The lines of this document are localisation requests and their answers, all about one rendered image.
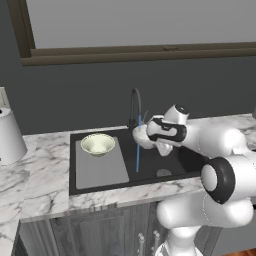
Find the black sink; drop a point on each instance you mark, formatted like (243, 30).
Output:
(100, 173)

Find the brown framed window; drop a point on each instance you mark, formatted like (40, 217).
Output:
(133, 26)

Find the grey sink drain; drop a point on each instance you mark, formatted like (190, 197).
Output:
(164, 172)

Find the black curved tap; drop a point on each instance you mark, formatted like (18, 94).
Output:
(134, 103)

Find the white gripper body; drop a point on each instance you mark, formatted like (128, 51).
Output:
(164, 147)

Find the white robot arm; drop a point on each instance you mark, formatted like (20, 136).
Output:
(220, 150)

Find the grey wooden cupboard door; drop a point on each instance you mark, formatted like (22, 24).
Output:
(100, 233)
(154, 220)

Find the pale green bowl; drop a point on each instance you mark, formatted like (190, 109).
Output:
(98, 144)

